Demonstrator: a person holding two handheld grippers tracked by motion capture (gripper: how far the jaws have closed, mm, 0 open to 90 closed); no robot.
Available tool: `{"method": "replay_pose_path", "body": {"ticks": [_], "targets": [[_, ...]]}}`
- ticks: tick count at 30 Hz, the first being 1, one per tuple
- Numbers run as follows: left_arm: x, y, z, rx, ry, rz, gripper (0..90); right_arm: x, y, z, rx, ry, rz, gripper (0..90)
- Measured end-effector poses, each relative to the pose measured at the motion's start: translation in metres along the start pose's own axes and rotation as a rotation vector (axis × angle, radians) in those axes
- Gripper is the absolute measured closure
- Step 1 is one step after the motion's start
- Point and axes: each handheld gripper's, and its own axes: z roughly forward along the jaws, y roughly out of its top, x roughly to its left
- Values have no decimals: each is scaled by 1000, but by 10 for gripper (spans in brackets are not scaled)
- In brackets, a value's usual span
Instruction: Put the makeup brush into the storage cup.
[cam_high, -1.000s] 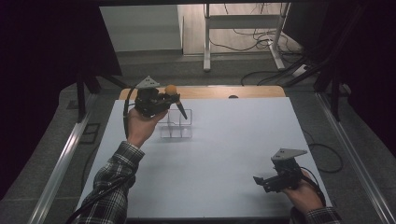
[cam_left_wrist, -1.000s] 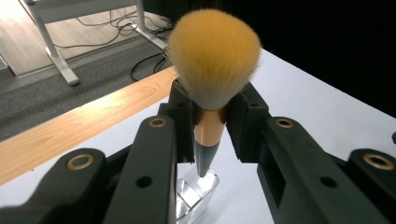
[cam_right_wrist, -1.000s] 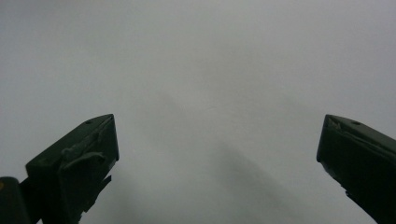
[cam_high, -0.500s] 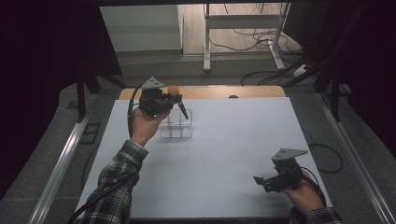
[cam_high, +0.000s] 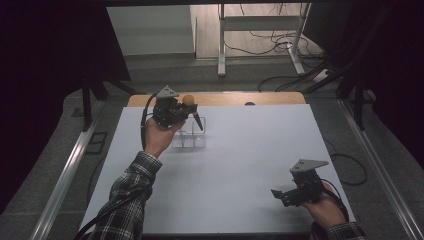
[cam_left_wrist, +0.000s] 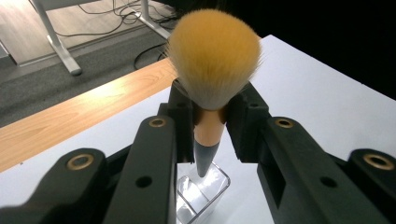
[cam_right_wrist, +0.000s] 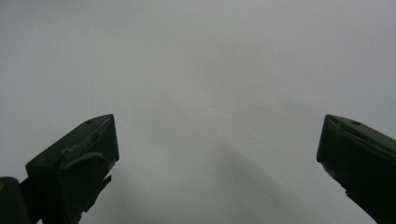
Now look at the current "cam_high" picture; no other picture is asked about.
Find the orange-headed black makeup brush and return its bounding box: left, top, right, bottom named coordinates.
left=182, top=94, right=204, bottom=132

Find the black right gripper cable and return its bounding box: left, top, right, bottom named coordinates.
left=320, top=178, right=350, bottom=224

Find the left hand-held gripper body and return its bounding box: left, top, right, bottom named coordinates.
left=152, top=85, right=188, bottom=129

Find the black looped floor cable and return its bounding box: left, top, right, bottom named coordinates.
left=323, top=137, right=369, bottom=187

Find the clear acrylic organizer box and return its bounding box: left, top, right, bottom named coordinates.
left=171, top=116, right=207, bottom=150

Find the white metal desk frame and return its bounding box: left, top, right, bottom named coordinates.
left=216, top=2, right=313, bottom=78

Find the tangle of black floor cables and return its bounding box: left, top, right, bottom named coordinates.
left=222, top=3, right=338, bottom=93

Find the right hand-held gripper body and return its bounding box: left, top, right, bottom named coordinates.
left=289, top=158, right=330, bottom=205

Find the person's left hand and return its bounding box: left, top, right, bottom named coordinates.
left=143, top=117, right=186, bottom=159

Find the black curtain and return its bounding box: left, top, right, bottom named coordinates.
left=302, top=0, right=424, bottom=169
left=0, top=0, right=132, bottom=215

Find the black floor plate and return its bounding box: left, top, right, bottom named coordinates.
left=84, top=131, right=109, bottom=156

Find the person's right hand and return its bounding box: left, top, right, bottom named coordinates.
left=300, top=181, right=348, bottom=230

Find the white power strip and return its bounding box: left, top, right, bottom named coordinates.
left=312, top=68, right=332, bottom=84

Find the white partition panel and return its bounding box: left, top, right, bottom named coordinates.
left=106, top=4, right=198, bottom=57

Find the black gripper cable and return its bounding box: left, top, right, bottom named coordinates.
left=73, top=93, right=158, bottom=240
left=320, top=178, right=350, bottom=224

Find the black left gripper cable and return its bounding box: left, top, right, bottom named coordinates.
left=73, top=93, right=158, bottom=240

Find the aluminium rail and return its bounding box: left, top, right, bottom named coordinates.
left=29, top=99, right=105, bottom=240
left=335, top=97, right=424, bottom=240

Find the black metal stand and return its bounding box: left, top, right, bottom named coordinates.
left=80, top=78, right=138, bottom=133
left=335, top=74, right=369, bottom=131

